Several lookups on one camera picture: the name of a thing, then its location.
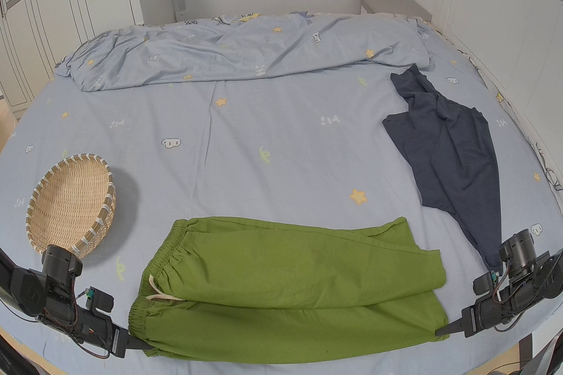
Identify grey bedside table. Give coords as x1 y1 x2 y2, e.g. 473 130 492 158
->
356 0 434 20

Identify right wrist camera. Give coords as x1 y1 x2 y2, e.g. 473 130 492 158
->
473 272 498 297

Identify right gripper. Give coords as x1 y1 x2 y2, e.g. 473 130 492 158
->
460 295 511 339

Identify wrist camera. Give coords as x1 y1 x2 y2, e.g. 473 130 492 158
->
473 272 498 297
86 286 114 315

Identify green shorts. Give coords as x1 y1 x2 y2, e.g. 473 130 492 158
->
128 216 450 365

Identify round woven basket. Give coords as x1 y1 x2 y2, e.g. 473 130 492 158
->
26 153 117 259

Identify bed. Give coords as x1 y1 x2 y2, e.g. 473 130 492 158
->
0 0 563 375

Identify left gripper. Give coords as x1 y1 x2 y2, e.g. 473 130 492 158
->
72 308 131 361

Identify dark blue garment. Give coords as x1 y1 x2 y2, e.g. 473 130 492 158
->
382 65 504 277

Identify pale blue quilt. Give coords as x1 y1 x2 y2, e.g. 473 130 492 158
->
55 11 436 93

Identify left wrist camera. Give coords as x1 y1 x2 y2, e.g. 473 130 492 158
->
86 286 114 315

